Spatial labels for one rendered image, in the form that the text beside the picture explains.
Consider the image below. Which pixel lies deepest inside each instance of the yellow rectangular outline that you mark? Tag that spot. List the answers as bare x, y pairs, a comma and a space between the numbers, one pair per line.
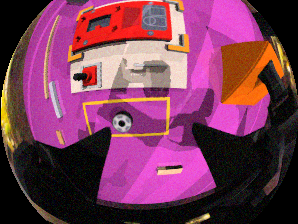
135, 99

